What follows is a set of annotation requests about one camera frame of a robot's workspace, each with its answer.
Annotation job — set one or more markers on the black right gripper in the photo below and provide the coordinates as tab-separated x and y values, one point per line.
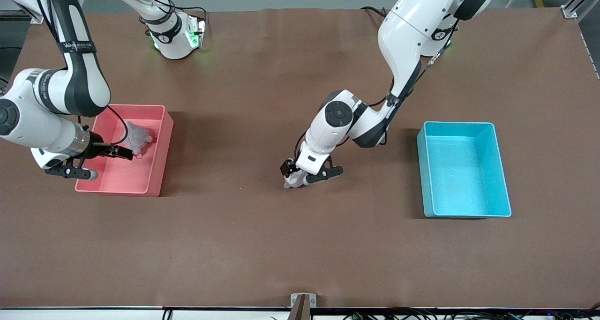
96	149

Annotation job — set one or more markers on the grey plush toy white belly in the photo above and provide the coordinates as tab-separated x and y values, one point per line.
293	183

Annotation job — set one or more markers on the plain grey plush toy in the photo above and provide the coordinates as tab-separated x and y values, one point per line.
138	137

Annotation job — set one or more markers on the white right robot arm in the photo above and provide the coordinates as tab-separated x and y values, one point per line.
42	128

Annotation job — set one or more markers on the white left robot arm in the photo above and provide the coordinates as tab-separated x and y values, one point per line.
408	29

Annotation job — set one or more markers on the pink plastic box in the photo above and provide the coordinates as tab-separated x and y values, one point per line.
126	179

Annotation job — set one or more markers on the blue plastic box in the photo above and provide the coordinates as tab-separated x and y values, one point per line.
459	184

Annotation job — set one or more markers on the brown table cover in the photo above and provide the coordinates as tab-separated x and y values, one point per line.
300	240

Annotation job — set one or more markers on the brown upright bar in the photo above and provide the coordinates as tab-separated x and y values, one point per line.
300	310

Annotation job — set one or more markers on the grey metal bracket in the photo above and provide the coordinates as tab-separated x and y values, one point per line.
294	301

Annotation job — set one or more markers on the silver base connector bracket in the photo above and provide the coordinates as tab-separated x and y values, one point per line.
194	34

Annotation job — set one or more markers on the aluminium frame post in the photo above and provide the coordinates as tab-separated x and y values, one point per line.
570	12

